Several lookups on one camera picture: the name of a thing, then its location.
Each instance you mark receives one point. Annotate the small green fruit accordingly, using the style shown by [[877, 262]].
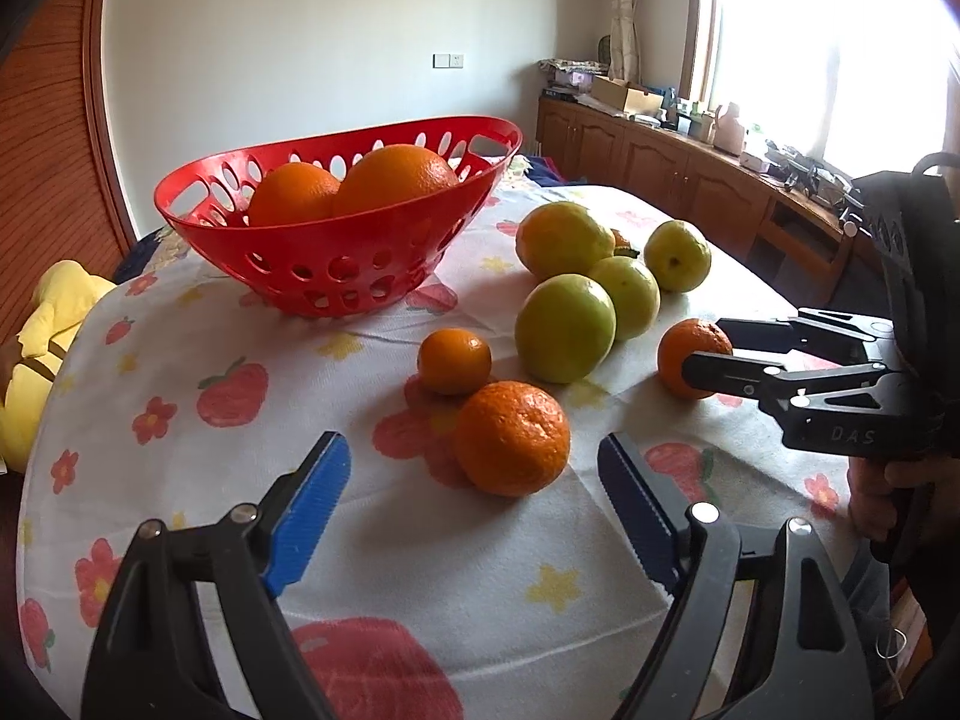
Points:
[[631, 294], [679, 255]]

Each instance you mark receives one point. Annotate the bumpy mandarin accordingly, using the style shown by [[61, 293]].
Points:
[[679, 360], [511, 437]]

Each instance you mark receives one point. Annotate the beige curtain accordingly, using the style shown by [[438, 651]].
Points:
[[622, 15]]

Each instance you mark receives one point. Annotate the tiny orange fruit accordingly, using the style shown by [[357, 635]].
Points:
[[620, 240]]

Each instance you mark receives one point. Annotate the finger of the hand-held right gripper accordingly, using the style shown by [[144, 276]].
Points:
[[739, 379], [795, 334]]

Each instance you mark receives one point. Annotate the person's right hand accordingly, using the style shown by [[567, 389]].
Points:
[[866, 495]]

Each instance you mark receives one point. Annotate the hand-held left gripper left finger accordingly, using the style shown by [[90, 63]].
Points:
[[311, 510]]

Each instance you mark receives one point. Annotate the wooden headboard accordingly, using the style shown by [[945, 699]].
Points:
[[45, 165]]

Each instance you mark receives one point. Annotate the yellow plush toy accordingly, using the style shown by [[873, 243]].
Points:
[[52, 315]]

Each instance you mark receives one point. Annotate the cardboard box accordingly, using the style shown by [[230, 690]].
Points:
[[622, 94]]

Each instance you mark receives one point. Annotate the window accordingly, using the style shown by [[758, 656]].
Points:
[[795, 52]]

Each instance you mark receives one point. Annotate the red plastic basket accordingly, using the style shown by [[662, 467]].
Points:
[[217, 236]]

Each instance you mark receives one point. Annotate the wooden cabinet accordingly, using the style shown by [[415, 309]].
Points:
[[660, 157]]

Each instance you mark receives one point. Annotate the white jug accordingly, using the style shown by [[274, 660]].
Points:
[[729, 127]]

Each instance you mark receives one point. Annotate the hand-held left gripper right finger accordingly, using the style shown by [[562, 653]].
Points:
[[637, 495]]

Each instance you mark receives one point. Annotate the large yellow-green pear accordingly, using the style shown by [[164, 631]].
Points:
[[562, 240]]

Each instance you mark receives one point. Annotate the small smooth orange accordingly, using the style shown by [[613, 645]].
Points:
[[454, 361]]

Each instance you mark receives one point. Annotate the white wall socket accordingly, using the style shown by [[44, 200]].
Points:
[[448, 60]]

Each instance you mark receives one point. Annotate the white strawberry printed cloth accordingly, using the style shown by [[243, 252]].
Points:
[[225, 480]]

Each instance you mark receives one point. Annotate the large orange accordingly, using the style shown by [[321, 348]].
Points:
[[292, 195], [397, 180]]

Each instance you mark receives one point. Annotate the pile of packets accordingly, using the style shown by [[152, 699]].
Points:
[[570, 75]]

